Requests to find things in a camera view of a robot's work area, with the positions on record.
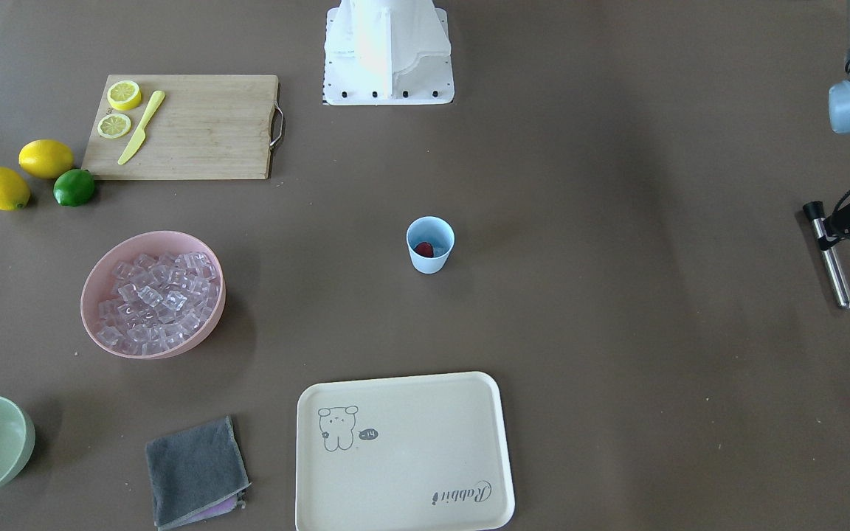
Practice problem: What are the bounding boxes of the red strawberry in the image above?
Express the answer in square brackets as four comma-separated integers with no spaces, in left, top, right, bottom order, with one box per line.
[412,241,435,258]

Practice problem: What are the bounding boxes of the grey folded cloth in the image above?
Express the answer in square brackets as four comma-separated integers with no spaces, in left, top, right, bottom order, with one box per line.
[145,414,251,530]

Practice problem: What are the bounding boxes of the blue plastic cup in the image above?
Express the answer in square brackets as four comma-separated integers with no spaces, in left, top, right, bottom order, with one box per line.
[405,216,456,274]

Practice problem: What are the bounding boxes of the lemon half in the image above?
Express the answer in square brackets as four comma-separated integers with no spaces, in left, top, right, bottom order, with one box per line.
[95,112,132,140]

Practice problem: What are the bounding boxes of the green lime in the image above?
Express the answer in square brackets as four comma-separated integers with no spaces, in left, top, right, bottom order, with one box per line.
[52,169,97,207]

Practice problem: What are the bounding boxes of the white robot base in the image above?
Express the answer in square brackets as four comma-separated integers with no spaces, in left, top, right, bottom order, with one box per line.
[322,1,455,105]

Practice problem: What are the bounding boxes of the metal muddler black tip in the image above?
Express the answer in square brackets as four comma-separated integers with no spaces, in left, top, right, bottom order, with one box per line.
[802,201,850,310]

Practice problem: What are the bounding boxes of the pink bowl of ice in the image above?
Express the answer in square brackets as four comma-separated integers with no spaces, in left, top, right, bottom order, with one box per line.
[80,231,226,359]

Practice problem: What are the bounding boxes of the yellow plastic knife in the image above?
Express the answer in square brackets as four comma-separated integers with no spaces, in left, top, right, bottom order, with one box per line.
[116,90,166,165]

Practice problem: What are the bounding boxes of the cream rabbit tray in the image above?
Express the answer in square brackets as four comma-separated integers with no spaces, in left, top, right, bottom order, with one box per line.
[294,371,516,530]

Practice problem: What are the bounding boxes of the lemon slice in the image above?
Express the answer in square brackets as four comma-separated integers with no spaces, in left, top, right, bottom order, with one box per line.
[106,80,142,111]

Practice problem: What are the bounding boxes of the yellow lemon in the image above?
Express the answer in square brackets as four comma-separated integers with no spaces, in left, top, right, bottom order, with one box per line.
[19,139,75,179]
[0,166,31,211]

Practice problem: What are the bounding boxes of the wooden cutting board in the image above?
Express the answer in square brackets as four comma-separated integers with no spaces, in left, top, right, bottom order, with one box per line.
[80,74,283,181]

